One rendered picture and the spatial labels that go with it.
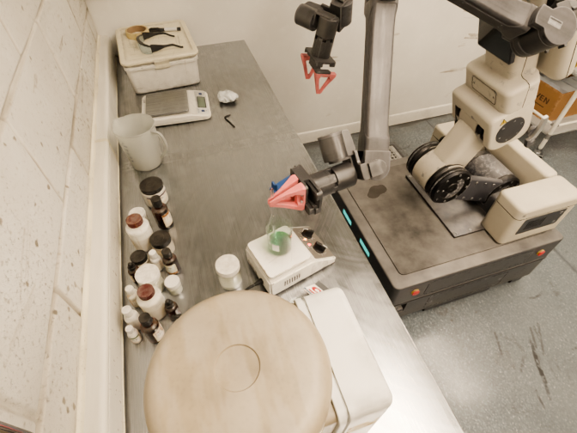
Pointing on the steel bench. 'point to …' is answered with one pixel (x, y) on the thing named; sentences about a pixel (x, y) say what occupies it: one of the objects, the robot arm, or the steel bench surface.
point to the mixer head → (265, 368)
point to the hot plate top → (272, 265)
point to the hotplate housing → (288, 272)
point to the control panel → (312, 243)
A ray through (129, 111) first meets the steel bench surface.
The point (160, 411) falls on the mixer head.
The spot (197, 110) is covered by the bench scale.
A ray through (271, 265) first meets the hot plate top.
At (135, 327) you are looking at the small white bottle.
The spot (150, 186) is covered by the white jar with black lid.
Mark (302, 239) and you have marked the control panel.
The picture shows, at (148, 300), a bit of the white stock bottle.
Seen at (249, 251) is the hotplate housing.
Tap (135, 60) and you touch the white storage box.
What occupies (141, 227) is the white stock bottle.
